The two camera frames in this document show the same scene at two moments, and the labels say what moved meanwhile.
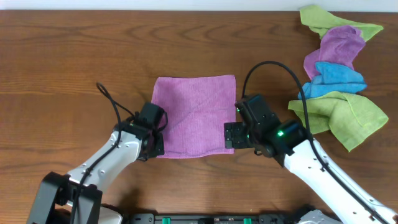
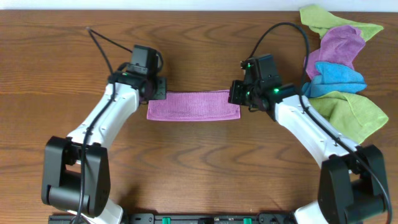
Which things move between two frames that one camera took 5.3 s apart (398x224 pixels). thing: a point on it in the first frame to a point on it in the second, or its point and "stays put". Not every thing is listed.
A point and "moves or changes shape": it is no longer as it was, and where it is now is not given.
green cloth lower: [349, 120] stays put
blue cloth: [333, 78] stays put
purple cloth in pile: [339, 45] stays put
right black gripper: [232, 135] to [234, 93]
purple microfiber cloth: [197, 108] moves or changes shape
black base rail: [212, 219] stays put
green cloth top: [321, 22] stays put
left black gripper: [157, 144] to [160, 88]
